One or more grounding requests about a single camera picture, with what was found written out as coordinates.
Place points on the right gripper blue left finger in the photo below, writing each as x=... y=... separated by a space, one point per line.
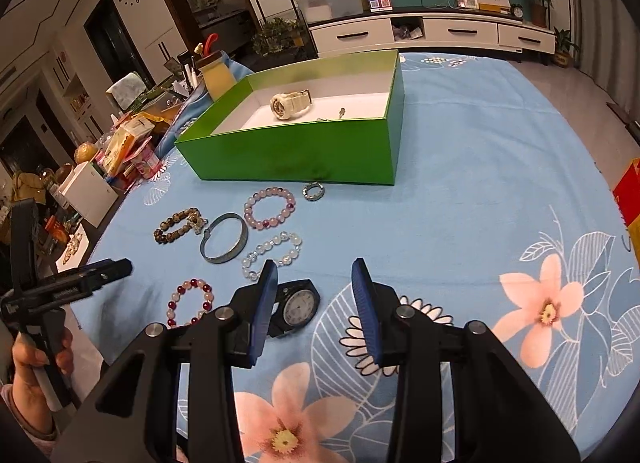
x=266 y=292

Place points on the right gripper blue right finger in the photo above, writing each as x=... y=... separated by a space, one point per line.
x=366 y=297

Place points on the silver bangle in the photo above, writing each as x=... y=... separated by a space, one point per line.
x=224 y=239

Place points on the white wrist watch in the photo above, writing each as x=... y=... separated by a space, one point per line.
x=289 y=106

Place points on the left hand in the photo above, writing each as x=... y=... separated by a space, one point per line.
x=26 y=391

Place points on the black pocket watch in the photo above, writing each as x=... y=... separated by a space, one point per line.
x=297 y=304

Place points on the white cardboard box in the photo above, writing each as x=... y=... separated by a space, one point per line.
x=88 y=193

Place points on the green cardboard box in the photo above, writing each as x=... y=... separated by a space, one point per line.
x=351 y=134

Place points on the blue floral tablecloth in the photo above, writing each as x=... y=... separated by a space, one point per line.
x=498 y=213

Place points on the yellow snack box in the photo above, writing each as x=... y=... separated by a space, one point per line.
x=124 y=141

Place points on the pink milk carton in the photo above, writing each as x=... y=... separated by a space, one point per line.
x=145 y=160

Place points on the yellow bottle brown lid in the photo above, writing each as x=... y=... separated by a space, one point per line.
x=216 y=75

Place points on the white TV cabinet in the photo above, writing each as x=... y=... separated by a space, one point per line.
x=446 y=30

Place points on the translucent storage bin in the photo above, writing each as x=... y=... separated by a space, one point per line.
x=318 y=11

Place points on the potted plant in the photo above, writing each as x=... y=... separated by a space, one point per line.
x=537 y=0

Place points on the grey curtain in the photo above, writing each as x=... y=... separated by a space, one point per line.
x=609 y=50

